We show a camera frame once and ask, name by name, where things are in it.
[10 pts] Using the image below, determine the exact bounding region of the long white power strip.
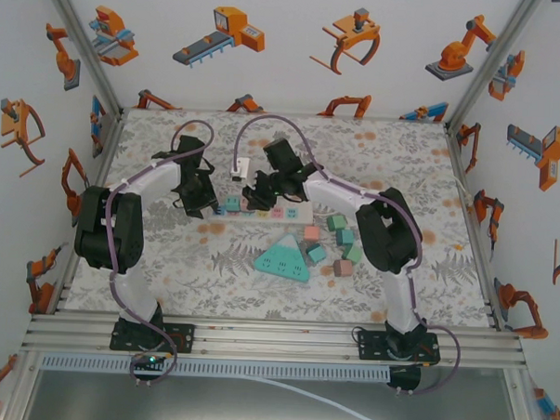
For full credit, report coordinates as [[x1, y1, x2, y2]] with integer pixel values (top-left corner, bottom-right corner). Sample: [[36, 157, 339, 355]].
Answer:
[[208, 201, 315, 228]]

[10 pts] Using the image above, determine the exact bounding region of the aluminium side rail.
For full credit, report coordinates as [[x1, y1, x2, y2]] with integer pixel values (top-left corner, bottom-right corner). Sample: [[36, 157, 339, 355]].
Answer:
[[51, 110, 127, 316], [435, 124, 515, 332]]

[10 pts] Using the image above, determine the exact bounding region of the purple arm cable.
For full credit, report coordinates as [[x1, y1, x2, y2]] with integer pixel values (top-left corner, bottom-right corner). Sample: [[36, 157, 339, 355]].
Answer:
[[223, 112, 475, 400], [102, 116, 216, 390]]

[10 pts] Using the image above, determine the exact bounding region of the white power cord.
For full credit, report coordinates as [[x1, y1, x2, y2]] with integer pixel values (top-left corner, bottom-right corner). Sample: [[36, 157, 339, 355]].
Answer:
[[447, 173, 476, 211]]

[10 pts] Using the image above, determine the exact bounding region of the aluminium frame post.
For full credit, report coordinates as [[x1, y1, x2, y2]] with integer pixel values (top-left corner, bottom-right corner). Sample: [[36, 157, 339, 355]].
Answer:
[[443, 0, 545, 137], [33, 0, 131, 119]]

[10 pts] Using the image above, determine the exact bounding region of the thin white tube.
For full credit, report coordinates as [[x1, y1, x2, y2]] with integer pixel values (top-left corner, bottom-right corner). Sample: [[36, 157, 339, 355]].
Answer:
[[241, 374, 395, 420]]

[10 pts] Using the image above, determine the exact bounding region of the grey metal lower panel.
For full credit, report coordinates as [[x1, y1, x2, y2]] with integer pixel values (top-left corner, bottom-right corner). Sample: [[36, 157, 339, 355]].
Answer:
[[19, 367, 527, 420]]

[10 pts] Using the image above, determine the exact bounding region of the floral patterned table mat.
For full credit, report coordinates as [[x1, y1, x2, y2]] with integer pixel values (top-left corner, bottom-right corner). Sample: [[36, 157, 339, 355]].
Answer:
[[64, 103, 508, 330]]

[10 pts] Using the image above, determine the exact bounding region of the teal triangular power strip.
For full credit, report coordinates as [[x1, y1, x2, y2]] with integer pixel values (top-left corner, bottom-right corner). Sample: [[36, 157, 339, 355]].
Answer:
[[251, 230, 314, 286]]

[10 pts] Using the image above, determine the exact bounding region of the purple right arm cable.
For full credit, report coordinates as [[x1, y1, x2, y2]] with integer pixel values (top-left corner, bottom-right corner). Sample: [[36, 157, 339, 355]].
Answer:
[[223, 112, 475, 400]]

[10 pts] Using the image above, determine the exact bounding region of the white slotted cable duct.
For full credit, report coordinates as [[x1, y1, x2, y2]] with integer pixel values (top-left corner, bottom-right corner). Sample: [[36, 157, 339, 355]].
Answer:
[[38, 351, 393, 385]]

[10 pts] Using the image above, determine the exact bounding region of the black controller box green light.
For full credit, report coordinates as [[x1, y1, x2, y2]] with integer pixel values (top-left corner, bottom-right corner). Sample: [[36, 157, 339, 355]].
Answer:
[[129, 350, 164, 388]]

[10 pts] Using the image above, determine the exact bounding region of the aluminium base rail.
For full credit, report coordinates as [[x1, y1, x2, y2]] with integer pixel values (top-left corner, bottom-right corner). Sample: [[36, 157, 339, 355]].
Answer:
[[20, 308, 529, 375]]

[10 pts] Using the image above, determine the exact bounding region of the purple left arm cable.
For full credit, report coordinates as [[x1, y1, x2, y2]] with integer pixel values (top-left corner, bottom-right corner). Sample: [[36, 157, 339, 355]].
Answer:
[[102, 116, 216, 390]]

